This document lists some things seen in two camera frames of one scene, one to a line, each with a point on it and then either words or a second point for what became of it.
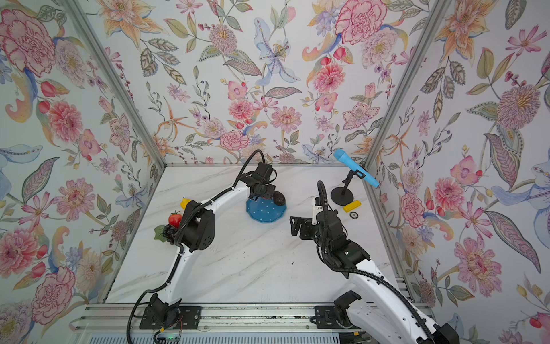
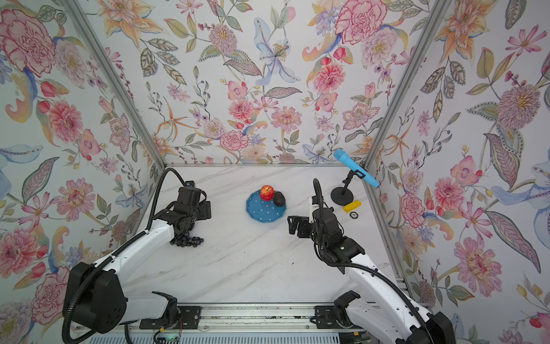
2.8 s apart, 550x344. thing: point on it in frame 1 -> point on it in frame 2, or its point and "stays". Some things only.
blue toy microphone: [344, 157] stays
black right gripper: [309, 226] stays
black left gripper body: [265, 188] -> [203, 211]
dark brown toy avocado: [278, 198] stays
